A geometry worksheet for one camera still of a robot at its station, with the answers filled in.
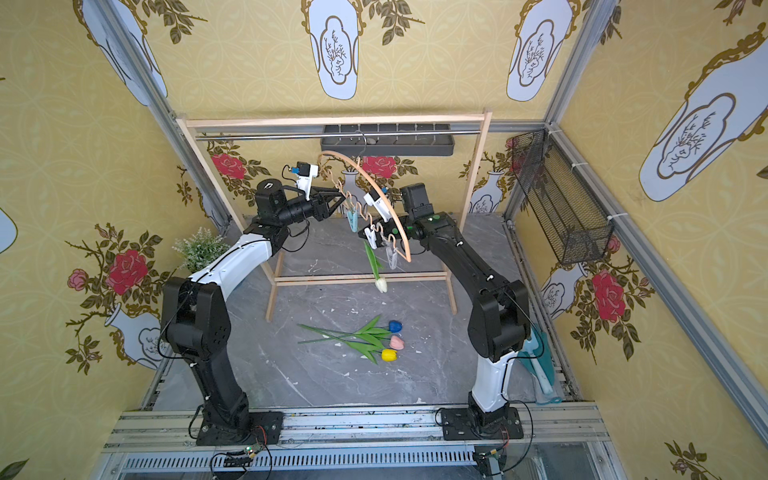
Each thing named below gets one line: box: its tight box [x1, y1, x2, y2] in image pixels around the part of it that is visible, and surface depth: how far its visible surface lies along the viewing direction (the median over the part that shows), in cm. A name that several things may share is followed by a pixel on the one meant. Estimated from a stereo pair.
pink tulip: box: [297, 335, 405, 351], surface depth 88 cm
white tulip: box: [364, 241, 388, 294], surface depth 85 cm
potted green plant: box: [172, 226, 231, 273], surface depth 90 cm
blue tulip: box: [354, 315, 403, 337], surface depth 91 cm
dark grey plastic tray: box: [320, 124, 455, 157], surface depth 93 cm
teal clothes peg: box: [347, 206, 359, 233], surface depth 80 cm
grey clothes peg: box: [386, 246, 398, 270], surface depth 71 cm
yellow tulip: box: [298, 333, 398, 365], surface depth 87 cm
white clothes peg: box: [364, 224, 377, 250], surface depth 76 cm
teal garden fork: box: [517, 323, 562, 404], surface depth 81 cm
